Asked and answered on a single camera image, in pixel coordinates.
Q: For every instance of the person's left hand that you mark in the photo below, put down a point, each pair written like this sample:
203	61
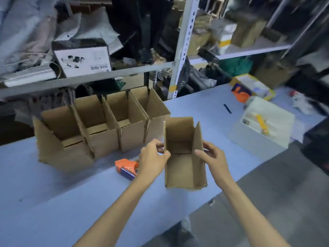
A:
151	162

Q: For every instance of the person's right hand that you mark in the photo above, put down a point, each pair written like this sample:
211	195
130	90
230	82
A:
218	164

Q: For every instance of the orange blue tape dispenser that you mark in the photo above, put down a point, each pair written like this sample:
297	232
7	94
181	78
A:
126	167

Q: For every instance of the plain brown cardboard box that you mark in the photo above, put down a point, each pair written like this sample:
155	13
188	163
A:
180	172

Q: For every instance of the dark low shelf cardboard box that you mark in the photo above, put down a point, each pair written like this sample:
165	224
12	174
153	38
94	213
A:
275	73

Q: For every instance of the brown shelf cardboard box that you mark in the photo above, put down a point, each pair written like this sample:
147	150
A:
248	33

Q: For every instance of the person's right forearm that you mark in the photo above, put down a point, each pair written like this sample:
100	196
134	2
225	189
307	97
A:
252	218

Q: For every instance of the person's left forearm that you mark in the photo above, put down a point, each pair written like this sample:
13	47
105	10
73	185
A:
115	216

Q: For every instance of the dark blue pen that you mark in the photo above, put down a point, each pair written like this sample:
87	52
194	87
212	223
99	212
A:
227	108

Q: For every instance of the yellow plastic tool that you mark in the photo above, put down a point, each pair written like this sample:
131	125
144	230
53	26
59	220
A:
262	123

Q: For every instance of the white rectangular foam box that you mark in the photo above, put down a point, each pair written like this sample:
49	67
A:
277	118

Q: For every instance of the silver reflective roll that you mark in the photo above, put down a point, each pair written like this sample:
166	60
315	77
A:
164	74

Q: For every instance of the yellow white flat box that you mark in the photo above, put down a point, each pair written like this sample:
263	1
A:
259	86

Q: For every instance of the pile of black plastic bags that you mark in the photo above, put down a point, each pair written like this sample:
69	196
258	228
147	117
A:
200	77

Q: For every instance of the dark green bag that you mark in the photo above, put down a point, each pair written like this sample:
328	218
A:
102	86

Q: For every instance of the grey metal shelving rack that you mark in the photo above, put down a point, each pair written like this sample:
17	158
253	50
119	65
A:
128	72

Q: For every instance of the dark low bench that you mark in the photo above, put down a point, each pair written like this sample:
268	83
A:
316	146

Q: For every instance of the teal green plastic bag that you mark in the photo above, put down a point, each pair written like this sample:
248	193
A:
236	66

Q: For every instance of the white crumpled packet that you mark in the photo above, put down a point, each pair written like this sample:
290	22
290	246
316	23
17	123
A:
303	102

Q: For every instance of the bundle of grey paper bags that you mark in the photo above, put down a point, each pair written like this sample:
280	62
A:
43	102

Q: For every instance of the white black printed box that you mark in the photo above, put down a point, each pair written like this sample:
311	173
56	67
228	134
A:
82	59

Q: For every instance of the white power strip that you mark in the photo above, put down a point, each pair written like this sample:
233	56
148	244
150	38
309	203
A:
28	75

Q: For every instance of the pile of grey plastic mailers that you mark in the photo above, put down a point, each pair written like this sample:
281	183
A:
25	28

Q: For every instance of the white perforated rack post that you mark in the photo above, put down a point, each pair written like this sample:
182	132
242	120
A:
183	43

